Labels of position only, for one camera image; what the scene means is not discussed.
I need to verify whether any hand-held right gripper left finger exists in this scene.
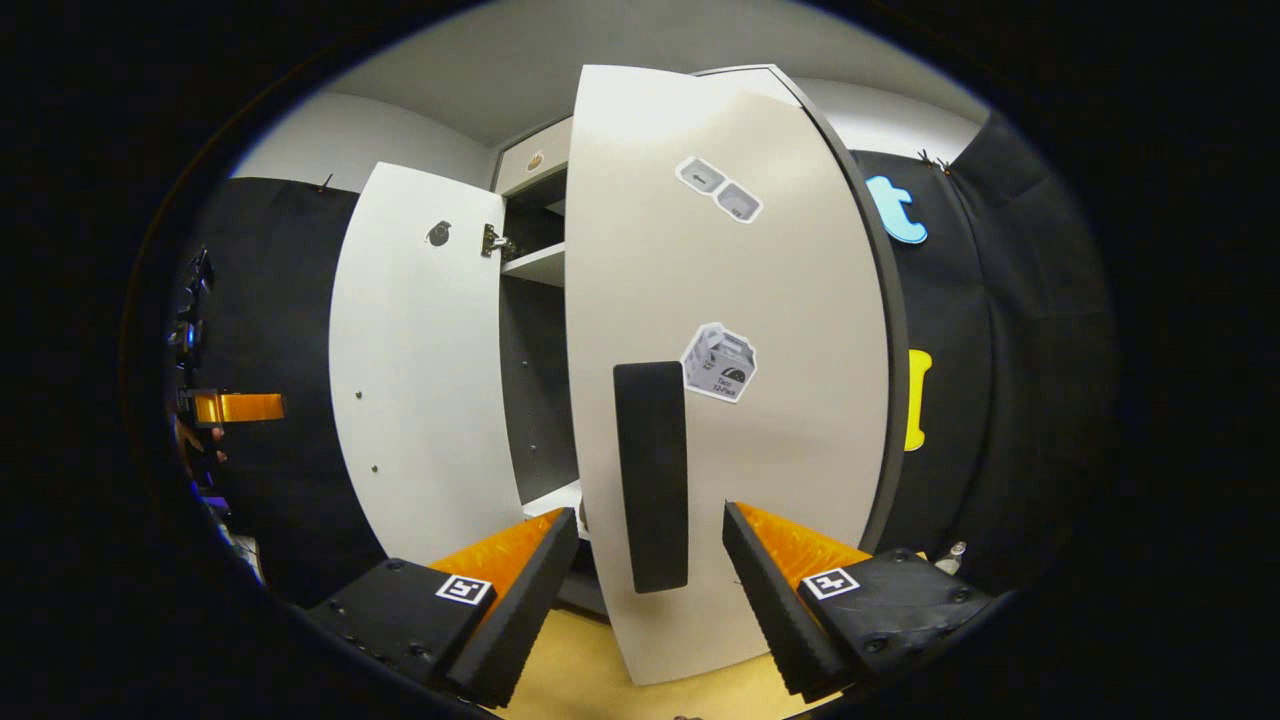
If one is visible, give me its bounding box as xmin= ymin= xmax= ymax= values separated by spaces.
xmin=305 ymin=507 xmax=581 ymax=708

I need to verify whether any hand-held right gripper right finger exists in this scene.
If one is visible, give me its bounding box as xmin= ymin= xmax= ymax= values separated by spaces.
xmin=722 ymin=501 xmax=997 ymax=701

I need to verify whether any white cabinet door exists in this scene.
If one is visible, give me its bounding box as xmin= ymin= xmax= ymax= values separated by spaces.
xmin=565 ymin=63 xmax=911 ymax=686
xmin=328 ymin=162 xmax=526 ymax=566

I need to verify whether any white cabinet drawer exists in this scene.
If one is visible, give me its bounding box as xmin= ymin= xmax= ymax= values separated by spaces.
xmin=493 ymin=117 xmax=574 ymax=198

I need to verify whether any black backdrop cloth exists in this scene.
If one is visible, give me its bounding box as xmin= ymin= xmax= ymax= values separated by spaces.
xmin=850 ymin=110 xmax=1116 ymax=591
xmin=185 ymin=177 xmax=386 ymax=606

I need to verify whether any black door handle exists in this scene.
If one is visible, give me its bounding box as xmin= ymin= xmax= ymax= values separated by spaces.
xmin=613 ymin=361 xmax=691 ymax=594

